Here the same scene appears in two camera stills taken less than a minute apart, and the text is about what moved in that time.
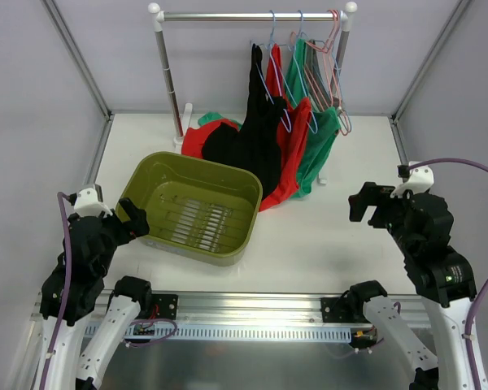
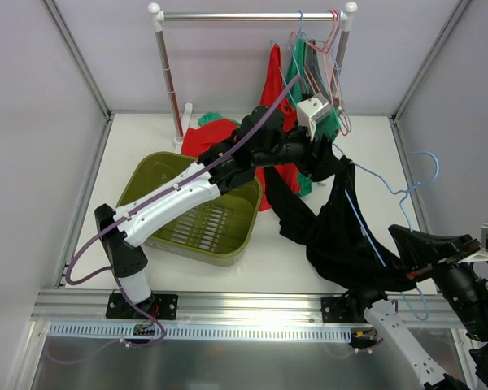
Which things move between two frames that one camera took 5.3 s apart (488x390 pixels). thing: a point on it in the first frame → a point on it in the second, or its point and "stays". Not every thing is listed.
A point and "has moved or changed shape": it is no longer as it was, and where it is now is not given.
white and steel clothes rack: [159, 18] stays
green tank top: [324, 124] stays
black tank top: [255, 148] has moved or changed shape
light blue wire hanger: [276, 73] → [412, 294]
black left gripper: [122, 226] → [317, 153]
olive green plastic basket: [195, 209] stays
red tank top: [295, 119] stays
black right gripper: [376, 204] → [424, 270]
